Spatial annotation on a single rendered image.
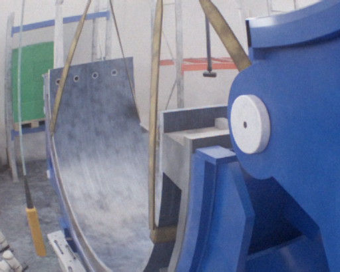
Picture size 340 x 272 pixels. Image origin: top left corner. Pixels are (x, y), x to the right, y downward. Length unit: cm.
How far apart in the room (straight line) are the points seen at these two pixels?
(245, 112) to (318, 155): 26
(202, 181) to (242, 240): 21
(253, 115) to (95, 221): 212
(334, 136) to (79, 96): 276
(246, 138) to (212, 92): 909
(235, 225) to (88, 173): 214
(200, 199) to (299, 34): 65
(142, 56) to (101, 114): 603
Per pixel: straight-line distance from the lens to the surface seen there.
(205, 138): 142
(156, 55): 185
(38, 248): 277
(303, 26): 93
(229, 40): 202
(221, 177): 135
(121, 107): 360
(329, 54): 92
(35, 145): 916
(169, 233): 177
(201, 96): 1014
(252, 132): 114
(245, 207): 128
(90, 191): 329
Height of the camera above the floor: 247
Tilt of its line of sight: 14 degrees down
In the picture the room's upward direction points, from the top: 1 degrees counter-clockwise
